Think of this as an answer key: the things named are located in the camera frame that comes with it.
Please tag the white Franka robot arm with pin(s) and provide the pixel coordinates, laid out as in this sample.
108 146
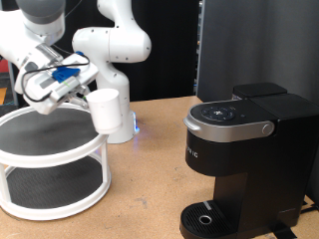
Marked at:
113 76

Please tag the vertical metal rack rail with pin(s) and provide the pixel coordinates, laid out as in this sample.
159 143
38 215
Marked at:
199 46

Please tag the grey metal frame post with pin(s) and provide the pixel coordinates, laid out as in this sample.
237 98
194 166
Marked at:
12 86

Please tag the red background object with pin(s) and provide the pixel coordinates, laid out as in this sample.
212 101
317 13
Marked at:
3 65

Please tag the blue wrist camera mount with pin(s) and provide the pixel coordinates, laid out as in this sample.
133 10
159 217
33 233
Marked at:
64 73

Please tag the white two-tier turntable shelf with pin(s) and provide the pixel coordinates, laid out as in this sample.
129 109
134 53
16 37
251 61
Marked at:
60 186

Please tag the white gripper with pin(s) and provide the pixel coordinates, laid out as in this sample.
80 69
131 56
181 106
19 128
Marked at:
43 94

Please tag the black Keurig coffee machine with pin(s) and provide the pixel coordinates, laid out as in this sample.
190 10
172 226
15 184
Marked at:
265 166

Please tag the yellow background object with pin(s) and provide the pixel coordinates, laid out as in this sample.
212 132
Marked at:
2 95

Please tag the white mug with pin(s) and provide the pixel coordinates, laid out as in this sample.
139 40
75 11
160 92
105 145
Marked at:
104 113

